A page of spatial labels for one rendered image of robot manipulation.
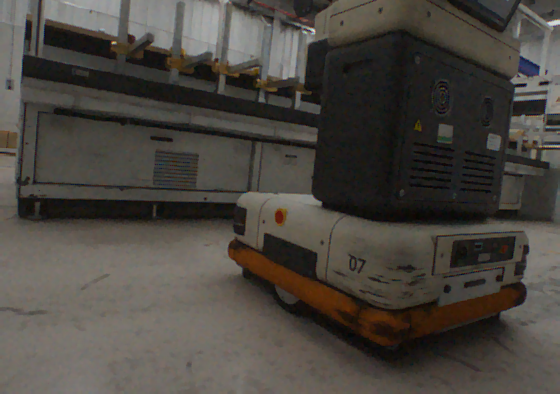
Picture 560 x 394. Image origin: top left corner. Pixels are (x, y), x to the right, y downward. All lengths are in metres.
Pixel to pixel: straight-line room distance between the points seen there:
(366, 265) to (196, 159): 1.60
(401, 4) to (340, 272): 0.58
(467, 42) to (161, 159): 1.61
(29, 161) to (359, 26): 1.58
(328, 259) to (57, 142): 1.53
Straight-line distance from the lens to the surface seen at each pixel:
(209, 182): 2.30
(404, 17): 0.89
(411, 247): 0.79
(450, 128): 1.00
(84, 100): 1.88
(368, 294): 0.81
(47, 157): 2.08
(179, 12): 2.03
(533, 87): 6.02
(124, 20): 1.94
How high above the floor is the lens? 0.39
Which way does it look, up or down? 3 degrees down
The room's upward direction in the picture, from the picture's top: 6 degrees clockwise
